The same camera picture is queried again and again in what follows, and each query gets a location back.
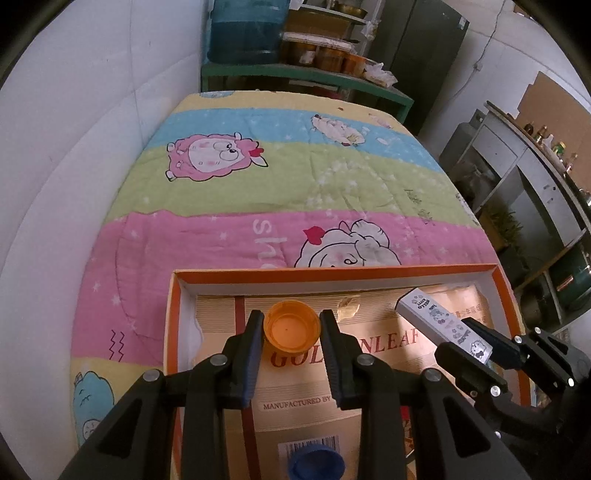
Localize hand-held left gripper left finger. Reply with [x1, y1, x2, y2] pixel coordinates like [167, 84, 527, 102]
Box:
[60, 311, 265, 480]

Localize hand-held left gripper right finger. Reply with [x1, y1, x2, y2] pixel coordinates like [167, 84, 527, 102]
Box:
[320, 310, 532, 480]

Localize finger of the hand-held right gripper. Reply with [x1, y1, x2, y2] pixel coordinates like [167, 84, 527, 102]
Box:
[462, 318, 591, 395]
[435, 342, 573, 462]

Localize orange bottle cap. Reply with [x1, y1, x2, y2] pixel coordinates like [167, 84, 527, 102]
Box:
[263, 300, 321, 352]

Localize white printed small box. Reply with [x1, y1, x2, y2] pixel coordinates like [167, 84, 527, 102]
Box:
[396, 286, 497, 365]

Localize orange-rimmed shallow box tray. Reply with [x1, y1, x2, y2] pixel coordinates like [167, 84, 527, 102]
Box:
[165, 263, 529, 480]

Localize blue bottle cap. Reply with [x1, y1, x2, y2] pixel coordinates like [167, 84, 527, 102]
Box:
[288, 447, 345, 480]

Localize flattened gold printed carton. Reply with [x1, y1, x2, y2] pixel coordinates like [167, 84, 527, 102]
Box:
[196, 284, 497, 480]

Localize dark green enamel pot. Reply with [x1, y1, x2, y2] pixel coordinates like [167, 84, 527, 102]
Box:
[551, 251, 591, 305]

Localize crate with green plants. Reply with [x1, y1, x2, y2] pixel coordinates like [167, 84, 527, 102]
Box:
[480, 208, 525, 254]

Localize cartoon sheep printed blanket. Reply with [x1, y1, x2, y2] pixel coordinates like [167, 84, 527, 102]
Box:
[69, 90, 529, 480]

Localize grey kitchen counter cabinet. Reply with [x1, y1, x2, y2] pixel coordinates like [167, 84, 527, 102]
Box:
[438, 102, 591, 333]

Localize row of condiment bottles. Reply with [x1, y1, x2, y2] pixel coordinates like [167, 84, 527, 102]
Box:
[524, 121, 580, 171]

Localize green low table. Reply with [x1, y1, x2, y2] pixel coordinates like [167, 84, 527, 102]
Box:
[201, 61, 415, 125]

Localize white plastic bag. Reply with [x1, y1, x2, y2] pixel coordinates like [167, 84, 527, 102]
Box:
[362, 62, 398, 87]

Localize dark green fridge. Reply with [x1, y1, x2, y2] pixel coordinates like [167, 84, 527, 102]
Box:
[369, 0, 470, 136]

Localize row of amber jars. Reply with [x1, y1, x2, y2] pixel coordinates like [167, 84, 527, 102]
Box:
[281, 32, 370, 77]

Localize blue water jug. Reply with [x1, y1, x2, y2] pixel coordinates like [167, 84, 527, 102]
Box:
[209, 0, 289, 64]

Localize white shelf rack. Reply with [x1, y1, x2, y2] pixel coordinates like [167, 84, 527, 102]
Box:
[288, 0, 386, 28]

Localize cardboard sheets on wall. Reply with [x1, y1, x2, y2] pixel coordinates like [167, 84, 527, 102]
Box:
[517, 71, 591, 153]

